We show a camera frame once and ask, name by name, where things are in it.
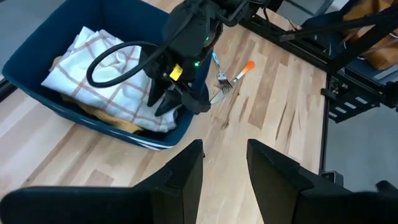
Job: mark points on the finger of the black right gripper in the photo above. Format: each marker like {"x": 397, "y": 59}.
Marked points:
{"x": 156, "y": 91}
{"x": 169, "y": 104}

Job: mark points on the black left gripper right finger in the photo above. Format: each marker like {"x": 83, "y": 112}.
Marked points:
{"x": 326, "y": 207}

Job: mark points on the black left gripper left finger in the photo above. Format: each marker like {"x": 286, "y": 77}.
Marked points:
{"x": 93, "y": 205}

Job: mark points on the white towel with brown checks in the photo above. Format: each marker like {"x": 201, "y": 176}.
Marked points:
{"x": 124, "y": 96}

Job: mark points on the mustard yellow towel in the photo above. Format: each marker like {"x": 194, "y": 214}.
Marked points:
{"x": 105, "y": 116}

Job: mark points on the navy fabric storage bin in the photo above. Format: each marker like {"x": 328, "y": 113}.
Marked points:
{"x": 130, "y": 18}

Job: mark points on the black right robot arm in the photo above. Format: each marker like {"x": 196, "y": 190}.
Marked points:
{"x": 199, "y": 25}

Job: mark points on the grey table-level camera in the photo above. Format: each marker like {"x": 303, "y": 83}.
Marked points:
{"x": 332, "y": 178}

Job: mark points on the black slotted bracket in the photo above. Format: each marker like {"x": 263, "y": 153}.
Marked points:
{"x": 348, "y": 104}

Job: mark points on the black teleoperation stand frame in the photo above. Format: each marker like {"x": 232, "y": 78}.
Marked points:
{"x": 357, "y": 34}

